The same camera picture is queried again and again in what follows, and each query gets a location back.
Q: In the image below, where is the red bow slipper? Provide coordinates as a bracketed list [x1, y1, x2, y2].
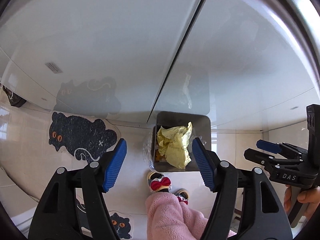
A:
[147, 171, 171, 193]
[174, 189, 189, 205]

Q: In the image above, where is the black cat floor mat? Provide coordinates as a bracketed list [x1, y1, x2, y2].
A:
[48, 112, 118, 163]

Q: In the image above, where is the person's right hand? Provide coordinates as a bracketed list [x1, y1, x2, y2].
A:
[283, 186, 320, 221]

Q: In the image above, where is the clear plastic bottle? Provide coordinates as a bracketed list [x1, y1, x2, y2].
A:
[142, 134, 154, 170]

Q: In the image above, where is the grey square trash bin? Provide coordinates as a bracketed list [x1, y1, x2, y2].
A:
[151, 111, 211, 173]

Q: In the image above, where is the white cabinet door left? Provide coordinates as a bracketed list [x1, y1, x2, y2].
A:
[1, 0, 200, 123]

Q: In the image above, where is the white cabinet door right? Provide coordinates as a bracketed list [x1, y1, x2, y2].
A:
[153, 0, 319, 130]

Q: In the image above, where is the white cabinet door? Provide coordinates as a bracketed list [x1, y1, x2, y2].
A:
[153, 0, 319, 130]
[1, 0, 200, 123]

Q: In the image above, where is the yellow paper bag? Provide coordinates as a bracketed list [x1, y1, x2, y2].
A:
[156, 122, 193, 169]

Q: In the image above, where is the small black cat mat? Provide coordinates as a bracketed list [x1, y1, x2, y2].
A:
[75, 199, 133, 240]

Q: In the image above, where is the pink fluffy trouser leg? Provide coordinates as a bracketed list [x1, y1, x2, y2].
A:
[145, 192, 208, 239]

